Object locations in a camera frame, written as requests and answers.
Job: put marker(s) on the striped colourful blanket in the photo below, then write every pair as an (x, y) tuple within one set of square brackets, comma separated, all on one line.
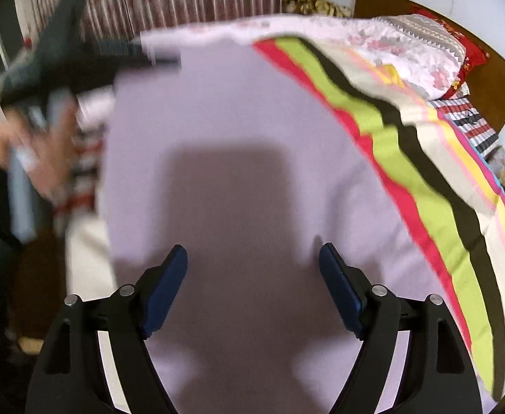
[(433, 224)]

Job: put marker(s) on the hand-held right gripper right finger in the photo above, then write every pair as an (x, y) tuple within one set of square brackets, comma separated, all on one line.
[(338, 289)]

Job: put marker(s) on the floral quilt with zigzag band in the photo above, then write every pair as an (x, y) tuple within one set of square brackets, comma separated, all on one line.
[(364, 39)]

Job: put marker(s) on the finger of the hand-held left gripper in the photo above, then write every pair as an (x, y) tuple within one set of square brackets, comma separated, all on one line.
[(153, 58)]

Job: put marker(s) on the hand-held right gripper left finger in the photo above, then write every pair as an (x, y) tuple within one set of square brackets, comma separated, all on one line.
[(166, 289)]

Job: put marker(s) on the person's left hand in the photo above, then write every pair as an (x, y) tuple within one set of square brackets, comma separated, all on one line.
[(56, 159)]

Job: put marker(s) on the purple pants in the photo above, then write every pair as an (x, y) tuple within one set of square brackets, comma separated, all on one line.
[(252, 116)]

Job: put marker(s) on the red pillow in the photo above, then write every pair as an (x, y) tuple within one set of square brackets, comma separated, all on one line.
[(472, 54)]

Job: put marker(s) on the brown patterned blanket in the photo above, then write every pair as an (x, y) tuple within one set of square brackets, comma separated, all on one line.
[(313, 2)]

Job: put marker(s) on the plaid checked blanket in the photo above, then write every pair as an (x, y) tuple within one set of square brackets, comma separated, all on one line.
[(472, 120)]

